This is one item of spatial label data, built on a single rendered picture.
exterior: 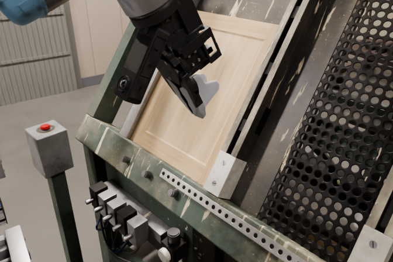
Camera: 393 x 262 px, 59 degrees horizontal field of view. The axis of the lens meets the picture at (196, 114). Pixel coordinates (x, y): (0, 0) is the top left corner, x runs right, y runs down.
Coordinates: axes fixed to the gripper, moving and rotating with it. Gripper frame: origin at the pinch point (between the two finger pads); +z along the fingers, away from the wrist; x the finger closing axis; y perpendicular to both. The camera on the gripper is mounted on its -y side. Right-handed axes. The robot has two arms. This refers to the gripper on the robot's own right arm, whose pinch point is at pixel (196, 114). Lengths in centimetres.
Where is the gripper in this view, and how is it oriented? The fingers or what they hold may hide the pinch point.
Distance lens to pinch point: 58.8
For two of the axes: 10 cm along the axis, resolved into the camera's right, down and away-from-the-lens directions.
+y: 7.4, -6.3, 2.4
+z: 3.8, 6.8, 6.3
